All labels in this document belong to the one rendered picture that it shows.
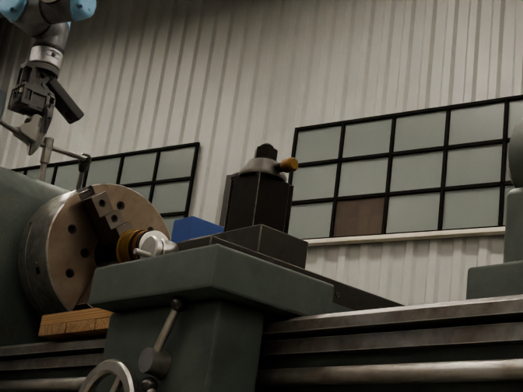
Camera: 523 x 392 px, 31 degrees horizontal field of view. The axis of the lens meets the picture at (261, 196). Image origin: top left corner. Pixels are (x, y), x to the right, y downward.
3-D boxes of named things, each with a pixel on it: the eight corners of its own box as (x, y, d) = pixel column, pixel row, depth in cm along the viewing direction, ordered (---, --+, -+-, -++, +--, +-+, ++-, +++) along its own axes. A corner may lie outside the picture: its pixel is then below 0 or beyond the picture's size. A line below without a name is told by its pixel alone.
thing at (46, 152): (41, 187, 221) (50, 140, 224) (46, 186, 219) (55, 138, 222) (33, 184, 219) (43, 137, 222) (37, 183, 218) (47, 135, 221)
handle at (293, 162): (269, 173, 153) (271, 159, 154) (279, 177, 155) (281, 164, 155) (288, 168, 150) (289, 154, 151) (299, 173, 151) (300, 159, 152)
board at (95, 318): (37, 336, 177) (42, 315, 178) (191, 374, 198) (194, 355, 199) (126, 326, 155) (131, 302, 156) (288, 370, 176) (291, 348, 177)
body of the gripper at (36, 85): (5, 112, 220) (16, 65, 224) (38, 124, 225) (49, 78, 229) (21, 104, 215) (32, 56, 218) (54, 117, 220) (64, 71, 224)
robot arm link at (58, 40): (31, 4, 227) (54, 22, 234) (22, 45, 224) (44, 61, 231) (57, 0, 224) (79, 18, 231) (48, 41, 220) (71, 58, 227)
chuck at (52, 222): (5, 306, 193) (50, 166, 205) (131, 353, 210) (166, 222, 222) (26, 302, 186) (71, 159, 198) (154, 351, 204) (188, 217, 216)
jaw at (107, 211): (91, 249, 201) (68, 197, 200) (109, 240, 204) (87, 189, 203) (120, 243, 193) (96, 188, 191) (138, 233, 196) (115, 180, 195)
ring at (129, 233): (112, 225, 196) (137, 219, 189) (149, 238, 201) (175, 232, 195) (104, 269, 193) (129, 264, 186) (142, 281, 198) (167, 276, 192)
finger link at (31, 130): (12, 148, 215) (20, 110, 218) (35, 156, 219) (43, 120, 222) (18, 145, 213) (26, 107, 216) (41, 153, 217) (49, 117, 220)
